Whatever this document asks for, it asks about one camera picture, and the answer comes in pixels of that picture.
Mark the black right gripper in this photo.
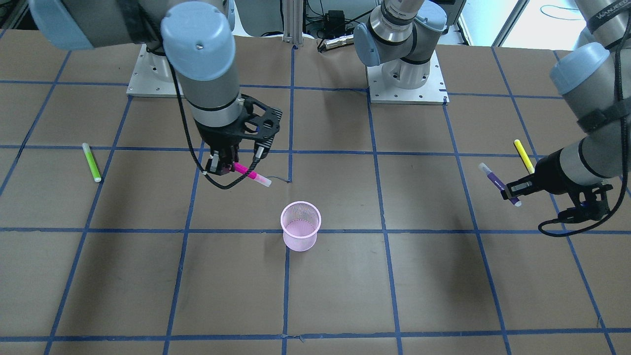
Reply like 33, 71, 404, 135
196, 94, 282, 176

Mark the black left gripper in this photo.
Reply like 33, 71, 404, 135
501, 157, 613, 221

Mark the pink highlighter pen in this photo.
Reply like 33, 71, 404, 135
234, 162, 271, 187

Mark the purple highlighter pen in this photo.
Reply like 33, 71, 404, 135
478, 163, 522, 207

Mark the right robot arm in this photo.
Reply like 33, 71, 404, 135
29, 0, 282, 176

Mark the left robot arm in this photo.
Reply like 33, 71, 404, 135
502, 0, 630, 223

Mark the pink mesh cup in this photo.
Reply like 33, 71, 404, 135
280, 201, 322, 252

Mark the yellow highlighter pen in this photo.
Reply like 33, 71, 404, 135
513, 139, 535, 175

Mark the green highlighter pen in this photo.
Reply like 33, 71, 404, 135
82, 143, 102, 183

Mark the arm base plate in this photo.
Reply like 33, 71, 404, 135
126, 44, 176, 98
366, 51, 450, 105

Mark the aluminium frame post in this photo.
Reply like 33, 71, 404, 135
281, 0, 305, 48

